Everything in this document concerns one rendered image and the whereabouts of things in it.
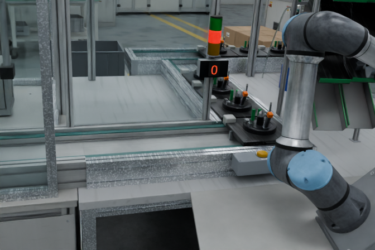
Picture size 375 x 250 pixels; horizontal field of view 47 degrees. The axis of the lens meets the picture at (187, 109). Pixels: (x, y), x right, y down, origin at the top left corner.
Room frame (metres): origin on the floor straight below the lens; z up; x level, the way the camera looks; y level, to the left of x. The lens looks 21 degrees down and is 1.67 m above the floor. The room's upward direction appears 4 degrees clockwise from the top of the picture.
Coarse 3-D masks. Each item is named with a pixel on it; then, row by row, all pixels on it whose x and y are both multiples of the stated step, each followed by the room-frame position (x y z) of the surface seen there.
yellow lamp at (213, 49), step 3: (210, 45) 1.69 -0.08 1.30; (213, 45) 1.69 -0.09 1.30; (216, 45) 1.69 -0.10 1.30; (219, 45) 1.70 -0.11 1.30; (210, 48) 1.69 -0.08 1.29; (213, 48) 1.69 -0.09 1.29; (216, 48) 1.69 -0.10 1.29; (219, 48) 1.71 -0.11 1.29; (210, 51) 1.69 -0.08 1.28; (213, 51) 1.69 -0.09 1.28; (216, 51) 1.69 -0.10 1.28; (219, 51) 1.71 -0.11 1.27; (210, 54) 1.69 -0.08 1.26; (213, 54) 1.69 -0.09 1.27; (216, 54) 1.69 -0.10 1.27
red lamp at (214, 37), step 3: (210, 30) 1.70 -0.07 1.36; (210, 33) 1.70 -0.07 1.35; (213, 33) 1.69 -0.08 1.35; (216, 33) 1.69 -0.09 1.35; (219, 33) 1.70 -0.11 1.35; (210, 36) 1.70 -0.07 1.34; (213, 36) 1.69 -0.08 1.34; (216, 36) 1.69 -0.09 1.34; (219, 36) 1.70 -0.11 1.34; (210, 39) 1.70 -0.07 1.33; (213, 39) 1.69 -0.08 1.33; (216, 39) 1.69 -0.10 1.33; (219, 39) 1.70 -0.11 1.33; (210, 42) 1.70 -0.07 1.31; (213, 42) 1.69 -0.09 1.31; (216, 42) 1.69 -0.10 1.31; (219, 42) 1.70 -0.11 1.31
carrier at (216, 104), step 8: (232, 96) 1.93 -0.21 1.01; (240, 96) 1.90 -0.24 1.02; (216, 104) 1.91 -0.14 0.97; (224, 104) 1.87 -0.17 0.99; (232, 104) 1.87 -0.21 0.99; (248, 104) 1.89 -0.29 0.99; (256, 104) 1.95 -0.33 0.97; (216, 112) 1.82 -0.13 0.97; (224, 112) 1.82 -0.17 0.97; (232, 112) 1.82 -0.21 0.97; (240, 112) 1.83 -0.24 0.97; (248, 112) 1.84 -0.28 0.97; (256, 112) 1.84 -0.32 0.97; (264, 112) 1.85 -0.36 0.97
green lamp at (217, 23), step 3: (210, 18) 1.70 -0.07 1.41; (213, 18) 1.69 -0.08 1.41; (216, 18) 1.69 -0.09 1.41; (219, 18) 1.69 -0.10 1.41; (222, 18) 1.71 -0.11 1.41; (210, 21) 1.70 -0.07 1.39; (213, 21) 1.69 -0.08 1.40; (216, 21) 1.69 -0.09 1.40; (219, 21) 1.69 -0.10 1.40; (210, 24) 1.70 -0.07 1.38; (213, 24) 1.69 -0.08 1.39; (216, 24) 1.69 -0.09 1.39; (219, 24) 1.69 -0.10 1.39; (210, 27) 1.70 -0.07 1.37; (213, 27) 1.69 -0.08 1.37; (216, 27) 1.69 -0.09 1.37; (219, 27) 1.69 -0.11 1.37; (213, 30) 1.69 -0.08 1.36; (216, 30) 1.69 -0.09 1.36; (219, 30) 1.70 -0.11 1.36
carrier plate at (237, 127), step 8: (240, 120) 1.73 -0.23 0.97; (272, 120) 1.76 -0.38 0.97; (232, 128) 1.64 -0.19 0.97; (240, 128) 1.64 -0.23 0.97; (280, 128) 1.67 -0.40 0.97; (240, 136) 1.56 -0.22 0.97; (248, 136) 1.57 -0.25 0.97; (256, 136) 1.57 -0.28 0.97; (264, 136) 1.58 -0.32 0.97; (272, 136) 1.58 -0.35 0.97; (248, 144) 1.51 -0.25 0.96; (256, 144) 1.52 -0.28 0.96; (264, 144) 1.53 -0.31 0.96
